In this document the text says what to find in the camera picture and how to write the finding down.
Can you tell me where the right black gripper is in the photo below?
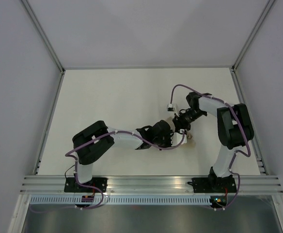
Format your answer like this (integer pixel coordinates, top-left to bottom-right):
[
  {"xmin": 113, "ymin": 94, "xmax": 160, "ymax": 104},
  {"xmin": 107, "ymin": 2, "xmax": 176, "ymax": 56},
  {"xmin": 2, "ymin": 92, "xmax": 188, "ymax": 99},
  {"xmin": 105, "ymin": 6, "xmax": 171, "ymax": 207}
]
[{"xmin": 172, "ymin": 109, "xmax": 206, "ymax": 133}]

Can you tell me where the beige cloth napkin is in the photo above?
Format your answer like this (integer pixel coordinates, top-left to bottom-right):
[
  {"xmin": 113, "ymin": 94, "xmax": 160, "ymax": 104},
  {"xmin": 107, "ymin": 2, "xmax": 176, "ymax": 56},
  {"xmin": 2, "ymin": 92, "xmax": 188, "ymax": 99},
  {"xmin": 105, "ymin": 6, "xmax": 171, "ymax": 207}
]
[{"xmin": 165, "ymin": 117, "xmax": 195, "ymax": 148}]

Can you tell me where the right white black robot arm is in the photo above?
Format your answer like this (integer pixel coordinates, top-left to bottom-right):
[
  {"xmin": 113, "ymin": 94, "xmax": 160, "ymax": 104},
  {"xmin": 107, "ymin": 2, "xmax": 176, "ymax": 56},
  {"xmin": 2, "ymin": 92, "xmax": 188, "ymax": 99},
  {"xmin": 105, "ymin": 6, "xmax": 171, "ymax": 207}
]
[{"xmin": 172, "ymin": 91, "xmax": 254, "ymax": 192}]

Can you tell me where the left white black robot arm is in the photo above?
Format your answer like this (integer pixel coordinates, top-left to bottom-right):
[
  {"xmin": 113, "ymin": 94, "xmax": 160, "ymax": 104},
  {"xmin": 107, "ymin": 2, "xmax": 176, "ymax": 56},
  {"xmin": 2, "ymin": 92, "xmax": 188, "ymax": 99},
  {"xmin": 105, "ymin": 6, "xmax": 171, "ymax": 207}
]
[{"xmin": 72, "ymin": 120, "xmax": 173, "ymax": 192}]

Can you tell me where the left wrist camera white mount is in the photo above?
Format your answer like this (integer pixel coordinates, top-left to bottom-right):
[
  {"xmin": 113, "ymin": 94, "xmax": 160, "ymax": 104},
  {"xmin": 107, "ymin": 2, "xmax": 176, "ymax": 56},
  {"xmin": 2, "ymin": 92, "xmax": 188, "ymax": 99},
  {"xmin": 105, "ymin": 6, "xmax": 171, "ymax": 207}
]
[{"xmin": 171, "ymin": 129, "xmax": 187, "ymax": 147}]

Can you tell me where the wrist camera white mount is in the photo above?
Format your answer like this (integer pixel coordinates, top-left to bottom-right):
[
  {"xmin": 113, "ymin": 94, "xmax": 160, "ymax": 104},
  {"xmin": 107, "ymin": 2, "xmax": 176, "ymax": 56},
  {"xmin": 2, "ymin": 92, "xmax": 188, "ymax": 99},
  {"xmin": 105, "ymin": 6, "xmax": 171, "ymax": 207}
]
[
  {"xmin": 171, "ymin": 129, "xmax": 187, "ymax": 147},
  {"xmin": 167, "ymin": 103, "xmax": 179, "ymax": 115}
]

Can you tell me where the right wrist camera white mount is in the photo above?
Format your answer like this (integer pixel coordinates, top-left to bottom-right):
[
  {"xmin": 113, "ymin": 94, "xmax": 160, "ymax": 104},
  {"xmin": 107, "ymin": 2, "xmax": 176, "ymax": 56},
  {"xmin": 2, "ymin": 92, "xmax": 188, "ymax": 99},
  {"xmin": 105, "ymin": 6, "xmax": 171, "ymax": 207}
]
[{"xmin": 167, "ymin": 103, "xmax": 179, "ymax": 115}]

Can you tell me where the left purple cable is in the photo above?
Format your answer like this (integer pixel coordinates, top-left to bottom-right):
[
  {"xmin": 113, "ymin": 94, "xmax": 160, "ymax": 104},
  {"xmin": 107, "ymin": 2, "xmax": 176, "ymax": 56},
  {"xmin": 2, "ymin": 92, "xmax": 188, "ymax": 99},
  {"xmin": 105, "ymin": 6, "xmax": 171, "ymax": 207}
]
[{"xmin": 30, "ymin": 130, "xmax": 187, "ymax": 214}]

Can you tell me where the purple cable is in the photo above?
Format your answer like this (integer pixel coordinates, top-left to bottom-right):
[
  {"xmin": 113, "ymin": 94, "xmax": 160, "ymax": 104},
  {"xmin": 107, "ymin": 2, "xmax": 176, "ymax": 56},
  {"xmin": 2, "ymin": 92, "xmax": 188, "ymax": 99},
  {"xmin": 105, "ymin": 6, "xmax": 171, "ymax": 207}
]
[
  {"xmin": 30, "ymin": 130, "xmax": 187, "ymax": 214},
  {"xmin": 169, "ymin": 84, "xmax": 252, "ymax": 211}
]

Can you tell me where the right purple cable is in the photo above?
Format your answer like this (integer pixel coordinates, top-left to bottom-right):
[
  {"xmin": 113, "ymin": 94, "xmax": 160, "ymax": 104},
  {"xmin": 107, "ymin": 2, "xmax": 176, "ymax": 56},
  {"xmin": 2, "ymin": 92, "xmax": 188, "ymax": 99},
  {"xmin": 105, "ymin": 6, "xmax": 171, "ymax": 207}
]
[{"xmin": 169, "ymin": 84, "xmax": 252, "ymax": 211}]

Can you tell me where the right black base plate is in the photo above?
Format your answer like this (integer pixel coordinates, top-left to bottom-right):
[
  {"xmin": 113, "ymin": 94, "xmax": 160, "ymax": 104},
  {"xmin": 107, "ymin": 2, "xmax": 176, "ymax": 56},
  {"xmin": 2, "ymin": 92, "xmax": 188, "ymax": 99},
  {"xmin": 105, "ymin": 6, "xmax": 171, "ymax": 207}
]
[{"xmin": 187, "ymin": 177, "xmax": 237, "ymax": 194}]

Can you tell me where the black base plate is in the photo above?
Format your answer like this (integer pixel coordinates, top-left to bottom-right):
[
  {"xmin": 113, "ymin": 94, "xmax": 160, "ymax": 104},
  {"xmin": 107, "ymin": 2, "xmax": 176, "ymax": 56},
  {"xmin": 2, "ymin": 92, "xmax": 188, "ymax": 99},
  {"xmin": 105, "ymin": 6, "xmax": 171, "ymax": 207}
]
[
  {"xmin": 64, "ymin": 177, "xmax": 107, "ymax": 193},
  {"xmin": 187, "ymin": 177, "xmax": 237, "ymax": 194}
]

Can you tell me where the aluminium mounting rail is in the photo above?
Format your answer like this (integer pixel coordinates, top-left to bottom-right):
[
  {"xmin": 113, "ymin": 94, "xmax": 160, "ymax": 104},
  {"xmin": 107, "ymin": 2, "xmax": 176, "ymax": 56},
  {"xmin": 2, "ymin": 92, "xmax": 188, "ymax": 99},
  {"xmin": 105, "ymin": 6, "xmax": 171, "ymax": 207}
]
[{"xmin": 19, "ymin": 175, "xmax": 283, "ymax": 195}]

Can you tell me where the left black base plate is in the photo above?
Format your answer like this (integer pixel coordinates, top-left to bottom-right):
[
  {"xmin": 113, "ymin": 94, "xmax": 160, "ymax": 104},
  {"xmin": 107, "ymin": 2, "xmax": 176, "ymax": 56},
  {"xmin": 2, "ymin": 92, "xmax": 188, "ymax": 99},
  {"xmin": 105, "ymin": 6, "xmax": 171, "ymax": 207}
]
[{"xmin": 64, "ymin": 177, "xmax": 107, "ymax": 193}]

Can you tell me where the white slotted cable duct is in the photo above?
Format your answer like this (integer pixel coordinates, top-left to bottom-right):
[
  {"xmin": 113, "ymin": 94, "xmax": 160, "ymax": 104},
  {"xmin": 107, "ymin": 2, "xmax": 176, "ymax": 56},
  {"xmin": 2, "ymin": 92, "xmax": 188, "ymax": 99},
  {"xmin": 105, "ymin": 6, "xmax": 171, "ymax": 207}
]
[{"xmin": 30, "ymin": 195, "xmax": 211, "ymax": 205}]

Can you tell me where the right aluminium frame post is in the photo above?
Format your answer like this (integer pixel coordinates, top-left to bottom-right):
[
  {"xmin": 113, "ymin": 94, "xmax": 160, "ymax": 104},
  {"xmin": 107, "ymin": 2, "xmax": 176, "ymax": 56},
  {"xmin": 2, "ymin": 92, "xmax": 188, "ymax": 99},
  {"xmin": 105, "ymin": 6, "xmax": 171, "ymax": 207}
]
[{"xmin": 230, "ymin": 0, "xmax": 277, "ymax": 73}]

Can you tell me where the aluminium frame post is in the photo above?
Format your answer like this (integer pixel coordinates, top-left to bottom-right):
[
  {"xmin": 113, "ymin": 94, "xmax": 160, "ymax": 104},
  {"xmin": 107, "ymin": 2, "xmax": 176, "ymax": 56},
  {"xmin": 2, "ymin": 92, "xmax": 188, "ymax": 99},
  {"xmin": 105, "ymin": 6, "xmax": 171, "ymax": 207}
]
[
  {"xmin": 230, "ymin": 0, "xmax": 277, "ymax": 73},
  {"xmin": 19, "ymin": 0, "xmax": 65, "ymax": 74}
]

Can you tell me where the left aluminium frame post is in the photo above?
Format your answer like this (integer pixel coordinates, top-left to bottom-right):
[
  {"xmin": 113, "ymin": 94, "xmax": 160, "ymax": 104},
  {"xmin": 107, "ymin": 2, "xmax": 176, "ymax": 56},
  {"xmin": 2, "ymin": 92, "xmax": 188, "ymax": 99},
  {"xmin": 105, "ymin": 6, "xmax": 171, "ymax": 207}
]
[{"xmin": 19, "ymin": 0, "xmax": 65, "ymax": 74}]

